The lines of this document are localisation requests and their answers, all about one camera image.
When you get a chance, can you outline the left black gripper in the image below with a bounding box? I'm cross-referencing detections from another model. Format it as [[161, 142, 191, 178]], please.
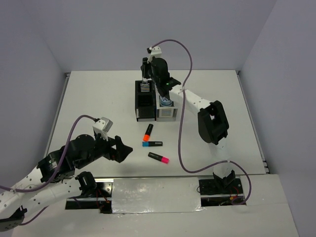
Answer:
[[77, 130, 133, 169]]

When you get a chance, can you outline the clear spray bottle blue cap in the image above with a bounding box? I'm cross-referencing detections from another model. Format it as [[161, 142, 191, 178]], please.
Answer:
[[140, 78, 150, 92]]

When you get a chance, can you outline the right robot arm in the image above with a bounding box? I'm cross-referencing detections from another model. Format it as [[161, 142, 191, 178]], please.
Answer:
[[135, 57, 235, 193]]

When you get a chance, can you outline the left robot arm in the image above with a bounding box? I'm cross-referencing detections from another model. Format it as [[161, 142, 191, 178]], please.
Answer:
[[0, 134, 133, 232]]

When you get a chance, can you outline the blue highlighter marker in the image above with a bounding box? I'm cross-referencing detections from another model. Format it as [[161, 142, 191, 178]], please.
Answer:
[[142, 141, 163, 147]]

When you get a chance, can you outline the black organizer container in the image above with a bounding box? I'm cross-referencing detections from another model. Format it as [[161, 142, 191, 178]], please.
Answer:
[[135, 80, 156, 121]]

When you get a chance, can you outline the orange highlighter marker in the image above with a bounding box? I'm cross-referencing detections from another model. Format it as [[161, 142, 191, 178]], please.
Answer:
[[143, 123, 154, 142]]

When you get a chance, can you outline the pink highlighter marker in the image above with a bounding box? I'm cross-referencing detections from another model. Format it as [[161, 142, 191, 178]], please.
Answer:
[[148, 152, 169, 164]]

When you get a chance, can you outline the white organizer container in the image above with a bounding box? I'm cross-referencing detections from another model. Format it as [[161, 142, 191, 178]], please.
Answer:
[[155, 87, 178, 122]]

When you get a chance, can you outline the silver tape cover panel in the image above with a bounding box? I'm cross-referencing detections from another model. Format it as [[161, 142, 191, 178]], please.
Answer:
[[112, 177, 202, 214]]

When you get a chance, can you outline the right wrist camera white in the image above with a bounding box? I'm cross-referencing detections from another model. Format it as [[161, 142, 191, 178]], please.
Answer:
[[147, 46, 162, 63]]

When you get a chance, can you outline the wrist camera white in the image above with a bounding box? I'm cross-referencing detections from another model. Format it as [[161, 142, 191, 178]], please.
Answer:
[[147, 46, 162, 63], [93, 117, 113, 141]]

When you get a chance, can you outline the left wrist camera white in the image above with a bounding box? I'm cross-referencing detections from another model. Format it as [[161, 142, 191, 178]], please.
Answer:
[[93, 117, 113, 141]]

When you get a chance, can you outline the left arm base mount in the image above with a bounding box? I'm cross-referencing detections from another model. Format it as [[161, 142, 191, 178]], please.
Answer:
[[65, 178, 114, 214]]

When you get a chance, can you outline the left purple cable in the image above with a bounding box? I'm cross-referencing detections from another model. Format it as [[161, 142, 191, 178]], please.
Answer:
[[0, 115, 102, 226]]

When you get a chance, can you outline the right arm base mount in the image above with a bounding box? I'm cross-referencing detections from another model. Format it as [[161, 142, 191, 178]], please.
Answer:
[[196, 176, 245, 207]]

